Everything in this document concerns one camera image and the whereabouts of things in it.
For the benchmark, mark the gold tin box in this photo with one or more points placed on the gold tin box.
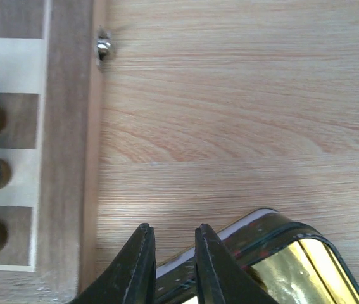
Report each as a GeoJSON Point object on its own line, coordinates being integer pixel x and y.
{"type": "Point", "coordinates": [290, 260]}

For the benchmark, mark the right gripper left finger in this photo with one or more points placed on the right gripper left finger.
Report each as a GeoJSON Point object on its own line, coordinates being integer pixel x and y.
{"type": "Point", "coordinates": [130, 277]}

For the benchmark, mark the wooden chess board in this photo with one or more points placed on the wooden chess board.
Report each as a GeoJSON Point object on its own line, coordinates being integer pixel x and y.
{"type": "Point", "coordinates": [51, 89]}

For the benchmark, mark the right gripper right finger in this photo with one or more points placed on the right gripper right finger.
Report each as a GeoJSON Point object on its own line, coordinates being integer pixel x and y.
{"type": "Point", "coordinates": [219, 279]}

